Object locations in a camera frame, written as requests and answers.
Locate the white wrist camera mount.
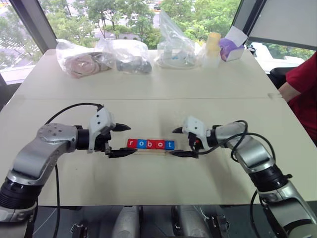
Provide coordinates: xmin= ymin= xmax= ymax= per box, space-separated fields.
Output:
xmin=181 ymin=116 xmax=211 ymax=150
xmin=87 ymin=106 xmax=117 ymax=153

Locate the plastic bag with grey object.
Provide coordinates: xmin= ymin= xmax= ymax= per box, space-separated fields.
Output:
xmin=96 ymin=38 xmax=153 ymax=75

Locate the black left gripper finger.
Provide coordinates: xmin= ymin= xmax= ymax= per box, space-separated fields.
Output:
xmin=113 ymin=122 xmax=131 ymax=132
xmin=107 ymin=147 xmax=138 ymax=160

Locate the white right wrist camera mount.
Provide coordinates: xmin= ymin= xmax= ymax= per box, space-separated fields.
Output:
xmin=181 ymin=116 xmax=211 ymax=150

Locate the purple and white box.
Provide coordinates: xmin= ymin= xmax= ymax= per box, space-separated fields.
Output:
xmin=218 ymin=25 xmax=249 ymax=62

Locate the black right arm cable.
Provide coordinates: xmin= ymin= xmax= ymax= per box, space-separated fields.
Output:
xmin=197 ymin=119 xmax=293 ymax=238

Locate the plastic bag with pink items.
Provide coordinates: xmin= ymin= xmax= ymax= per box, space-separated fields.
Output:
xmin=55 ymin=39 xmax=117 ymax=80

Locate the bagged yellow cup stack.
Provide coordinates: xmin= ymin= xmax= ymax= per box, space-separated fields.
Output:
xmin=201 ymin=32 xmax=222 ymax=69

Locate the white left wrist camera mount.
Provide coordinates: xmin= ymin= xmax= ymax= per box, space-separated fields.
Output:
xmin=87 ymin=106 xmax=117 ymax=153

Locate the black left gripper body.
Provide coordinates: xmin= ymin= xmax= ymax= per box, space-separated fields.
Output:
xmin=93 ymin=125 xmax=112 ymax=156

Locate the black chair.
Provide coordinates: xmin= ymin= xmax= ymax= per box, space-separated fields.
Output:
xmin=269 ymin=66 xmax=290 ymax=90

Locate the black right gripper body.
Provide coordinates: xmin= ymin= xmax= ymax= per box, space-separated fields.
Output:
xmin=187 ymin=132 xmax=201 ymax=152

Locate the grey roller blind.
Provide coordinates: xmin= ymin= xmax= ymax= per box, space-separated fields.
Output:
xmin=247 ymin=0 xmax=317 ymax=48

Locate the dark window frame pillar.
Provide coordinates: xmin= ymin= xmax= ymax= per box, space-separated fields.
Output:
xmin=9 ymin=0 xmax=59 ymax=54

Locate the wooden letter tray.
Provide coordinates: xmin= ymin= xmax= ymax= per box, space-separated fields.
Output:
xmin=123 ymin=146 xmax=186 ymax=157

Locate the person in red shirt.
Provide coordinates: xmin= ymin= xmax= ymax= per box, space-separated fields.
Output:
xmin=278 ymin=51 xmax=317 ymax=147

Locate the grey rounded robot leg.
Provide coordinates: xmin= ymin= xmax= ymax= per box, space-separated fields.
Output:
xmin=112 ymin=205 xmax=141 ymax=238
xmin=176 ymin=205 xmax=211 ymax=238

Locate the plastic bag with white cables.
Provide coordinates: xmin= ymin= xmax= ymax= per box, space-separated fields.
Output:
xmin=154 ymin=10 xmax=203 ymax=70

